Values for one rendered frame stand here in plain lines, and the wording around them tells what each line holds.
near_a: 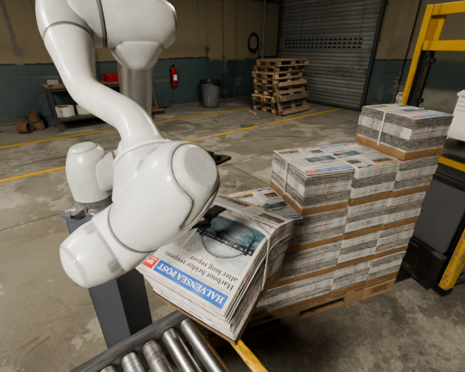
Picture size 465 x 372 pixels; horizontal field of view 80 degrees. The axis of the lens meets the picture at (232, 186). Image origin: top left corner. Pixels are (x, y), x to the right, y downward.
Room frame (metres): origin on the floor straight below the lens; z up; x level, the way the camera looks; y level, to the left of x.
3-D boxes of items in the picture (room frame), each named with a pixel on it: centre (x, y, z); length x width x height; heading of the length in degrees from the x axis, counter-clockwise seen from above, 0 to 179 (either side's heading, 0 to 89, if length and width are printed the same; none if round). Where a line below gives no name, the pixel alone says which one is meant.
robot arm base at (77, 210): (1.01, 0.59, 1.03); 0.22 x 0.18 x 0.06; 164
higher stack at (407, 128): (1.61, -0.99, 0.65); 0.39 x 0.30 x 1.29; 19
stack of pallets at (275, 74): (8.09, -1.30, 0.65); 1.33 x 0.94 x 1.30; 131
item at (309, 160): (1.42, -0.43, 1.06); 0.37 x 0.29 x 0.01; 18
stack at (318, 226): (1.37, -0.31, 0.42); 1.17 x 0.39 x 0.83; 109
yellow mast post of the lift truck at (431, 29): (2.06, -1.29, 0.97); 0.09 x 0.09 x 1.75; 19
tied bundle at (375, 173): (1.51, -0.71, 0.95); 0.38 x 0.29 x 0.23; 21
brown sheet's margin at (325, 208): (1.41, -0.43, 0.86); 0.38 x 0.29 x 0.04; 18
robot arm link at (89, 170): (1.03, 0.58, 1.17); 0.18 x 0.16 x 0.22; 119
